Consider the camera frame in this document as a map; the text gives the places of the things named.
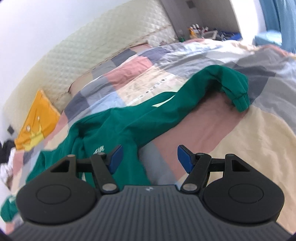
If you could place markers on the blue tray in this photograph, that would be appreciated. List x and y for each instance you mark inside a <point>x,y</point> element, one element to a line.
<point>231,36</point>

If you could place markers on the grey wall cabinet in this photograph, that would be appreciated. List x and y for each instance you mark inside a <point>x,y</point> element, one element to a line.
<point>175,18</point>

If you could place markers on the green sweatshirt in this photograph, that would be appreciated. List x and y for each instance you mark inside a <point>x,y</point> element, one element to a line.
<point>138,120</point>

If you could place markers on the white framed tablet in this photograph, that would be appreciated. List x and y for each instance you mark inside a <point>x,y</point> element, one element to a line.
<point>211,34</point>

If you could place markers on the yellow crown pillow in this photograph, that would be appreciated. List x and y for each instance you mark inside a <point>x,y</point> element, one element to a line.
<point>37,115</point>

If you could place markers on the cream quilted headboard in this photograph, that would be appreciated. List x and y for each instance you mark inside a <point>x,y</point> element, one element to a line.
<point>92,46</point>

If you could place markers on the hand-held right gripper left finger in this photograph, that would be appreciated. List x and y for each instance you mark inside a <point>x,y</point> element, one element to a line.
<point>116,160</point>

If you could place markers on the green bottle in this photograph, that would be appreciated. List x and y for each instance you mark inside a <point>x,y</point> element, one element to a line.
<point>181,39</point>

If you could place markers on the patchwork quilt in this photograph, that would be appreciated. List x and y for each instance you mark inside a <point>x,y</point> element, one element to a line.
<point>242,129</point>

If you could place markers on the blue curtain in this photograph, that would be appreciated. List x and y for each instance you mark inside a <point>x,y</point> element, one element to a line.
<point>277,16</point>

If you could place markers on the dark wall socket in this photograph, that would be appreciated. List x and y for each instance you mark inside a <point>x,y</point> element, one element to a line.
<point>10,129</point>

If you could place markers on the black clothes pile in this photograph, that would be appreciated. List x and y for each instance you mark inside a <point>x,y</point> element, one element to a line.
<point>8,146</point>

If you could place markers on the orange bottle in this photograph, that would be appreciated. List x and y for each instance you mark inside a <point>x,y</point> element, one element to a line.
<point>192,33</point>

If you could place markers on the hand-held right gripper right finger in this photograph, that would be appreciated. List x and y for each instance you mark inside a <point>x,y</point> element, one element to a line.
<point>185,158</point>

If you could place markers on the dark cabinet switch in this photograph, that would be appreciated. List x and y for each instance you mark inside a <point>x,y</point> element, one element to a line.
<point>190,3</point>

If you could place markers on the white clothes pile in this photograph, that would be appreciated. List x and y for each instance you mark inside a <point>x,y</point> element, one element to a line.
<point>5,171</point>

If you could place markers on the blue covered chair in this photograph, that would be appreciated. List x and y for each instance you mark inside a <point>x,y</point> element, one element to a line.
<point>268,38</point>

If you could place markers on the pink pillow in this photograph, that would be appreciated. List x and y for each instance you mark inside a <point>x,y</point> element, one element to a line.
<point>141,48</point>

